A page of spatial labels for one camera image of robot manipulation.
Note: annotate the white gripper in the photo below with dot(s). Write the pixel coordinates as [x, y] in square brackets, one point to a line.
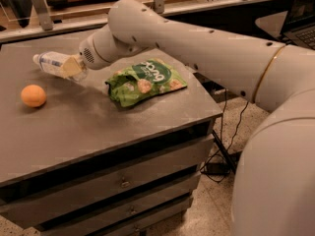
[87, 55]

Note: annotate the clear plastic water bottle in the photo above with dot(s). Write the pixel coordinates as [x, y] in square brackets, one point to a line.
[50, 62]

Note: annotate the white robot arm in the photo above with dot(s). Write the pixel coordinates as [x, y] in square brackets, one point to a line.
[274, 186]

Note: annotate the orange fruit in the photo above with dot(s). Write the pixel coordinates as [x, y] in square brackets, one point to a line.
[33, 96]

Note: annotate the green snack bag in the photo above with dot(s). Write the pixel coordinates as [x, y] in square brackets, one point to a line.
[147, 79]

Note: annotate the grey drawer cabinet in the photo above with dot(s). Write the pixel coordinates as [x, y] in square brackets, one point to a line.
[82, 165]

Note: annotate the black power adapter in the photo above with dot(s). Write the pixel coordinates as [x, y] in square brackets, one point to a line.
[217, 169]

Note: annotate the black laptop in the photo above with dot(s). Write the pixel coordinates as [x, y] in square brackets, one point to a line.
[299, 23]

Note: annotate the metal railing frame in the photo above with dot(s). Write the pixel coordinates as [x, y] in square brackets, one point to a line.
[45, 20]

